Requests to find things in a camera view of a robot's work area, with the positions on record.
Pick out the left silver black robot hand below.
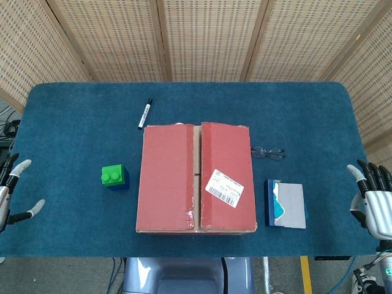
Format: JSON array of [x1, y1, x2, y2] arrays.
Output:
[[0, 153, 46, 233]]

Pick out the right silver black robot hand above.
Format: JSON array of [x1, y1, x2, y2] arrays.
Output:
[[347, 159, 392, 243]]

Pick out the red cardboard box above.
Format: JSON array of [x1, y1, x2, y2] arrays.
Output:
[[135, 121, 258, 236]]

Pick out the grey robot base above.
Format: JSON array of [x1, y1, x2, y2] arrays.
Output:
[[122, 257, 255, 294]]

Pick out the blue grey book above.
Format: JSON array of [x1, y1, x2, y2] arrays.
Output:
[[263, 179, 310, 230]]

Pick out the green toy brick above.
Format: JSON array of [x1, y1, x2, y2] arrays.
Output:
[[101, 164, 126, 187]]

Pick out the black eyeglasses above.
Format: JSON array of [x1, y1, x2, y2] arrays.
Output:
[[251, 146, 286, 161]]

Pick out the metal table leg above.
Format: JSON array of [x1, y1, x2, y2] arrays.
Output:
[[262, 256, 272, 294]]

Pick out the black white marker pen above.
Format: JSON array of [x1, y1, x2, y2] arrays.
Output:
[[137, 97, 154, 128]]

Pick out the woven wooden folding screen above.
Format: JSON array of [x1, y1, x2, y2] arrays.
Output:
[[0, 0, 392, 168]]

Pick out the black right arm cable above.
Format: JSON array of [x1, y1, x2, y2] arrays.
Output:
[[352, 257, 383, 294]]

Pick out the black cable bundle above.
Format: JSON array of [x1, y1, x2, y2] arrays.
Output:
[[0, 104, 21, 154]]

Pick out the blue cable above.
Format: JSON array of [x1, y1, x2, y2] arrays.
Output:
[[330, 255, 360, 294]]

